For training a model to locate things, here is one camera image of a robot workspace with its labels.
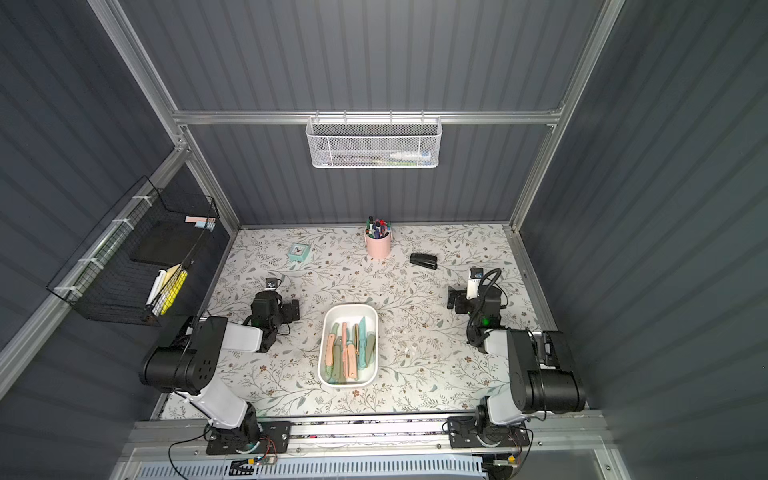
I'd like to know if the white oval storage box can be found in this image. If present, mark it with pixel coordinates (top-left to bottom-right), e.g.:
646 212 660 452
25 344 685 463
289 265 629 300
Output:
317 303 379 389

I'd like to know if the pink folding fruit knife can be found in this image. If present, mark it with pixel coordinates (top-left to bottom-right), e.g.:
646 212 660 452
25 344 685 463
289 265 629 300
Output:
345 323 358 381

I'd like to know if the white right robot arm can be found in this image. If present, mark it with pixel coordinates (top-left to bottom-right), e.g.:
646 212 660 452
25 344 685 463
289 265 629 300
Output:
443 287 587 451

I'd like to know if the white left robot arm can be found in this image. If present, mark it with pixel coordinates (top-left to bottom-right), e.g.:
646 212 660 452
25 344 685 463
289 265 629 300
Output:
139 290 301 457

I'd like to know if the small teal box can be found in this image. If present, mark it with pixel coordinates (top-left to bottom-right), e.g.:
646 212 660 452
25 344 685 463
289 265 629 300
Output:
287 243 311 262

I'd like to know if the pink fruit knife in box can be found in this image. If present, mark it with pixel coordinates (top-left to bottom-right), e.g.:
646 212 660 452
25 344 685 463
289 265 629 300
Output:
323 333 336 369

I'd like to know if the teal fruit knife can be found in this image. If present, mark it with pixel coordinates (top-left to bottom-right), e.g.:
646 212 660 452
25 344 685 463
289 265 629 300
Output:
357 317 368 370

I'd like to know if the olive green fruit knife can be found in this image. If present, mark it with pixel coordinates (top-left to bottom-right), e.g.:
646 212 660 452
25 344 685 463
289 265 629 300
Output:
365 333 376 366

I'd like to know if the black stapler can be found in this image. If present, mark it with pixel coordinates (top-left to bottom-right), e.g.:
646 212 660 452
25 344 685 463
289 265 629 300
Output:
409 253 438 270

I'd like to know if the yellow notepad in basket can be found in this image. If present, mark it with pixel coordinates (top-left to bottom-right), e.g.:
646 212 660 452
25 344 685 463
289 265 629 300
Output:
147 264 188 316

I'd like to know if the black notebook in basket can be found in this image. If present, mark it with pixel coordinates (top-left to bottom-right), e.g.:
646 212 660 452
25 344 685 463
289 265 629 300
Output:
129 221 210 267

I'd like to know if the pink pen cup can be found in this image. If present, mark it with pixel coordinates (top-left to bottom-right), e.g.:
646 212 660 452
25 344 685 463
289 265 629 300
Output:
364 230 392 260

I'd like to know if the white tube in basket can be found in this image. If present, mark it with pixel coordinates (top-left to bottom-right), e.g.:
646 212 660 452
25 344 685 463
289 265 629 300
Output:
389 151 433 168

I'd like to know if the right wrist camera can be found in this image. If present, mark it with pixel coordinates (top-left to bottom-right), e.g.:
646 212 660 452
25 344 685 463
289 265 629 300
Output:
466 267 484 300

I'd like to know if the black wire side basket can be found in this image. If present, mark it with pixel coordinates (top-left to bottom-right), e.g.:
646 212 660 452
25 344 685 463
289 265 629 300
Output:
47 177 219 326

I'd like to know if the white wire wall basket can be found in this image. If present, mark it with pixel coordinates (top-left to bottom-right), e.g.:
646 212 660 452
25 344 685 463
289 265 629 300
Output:
305 116 443 169

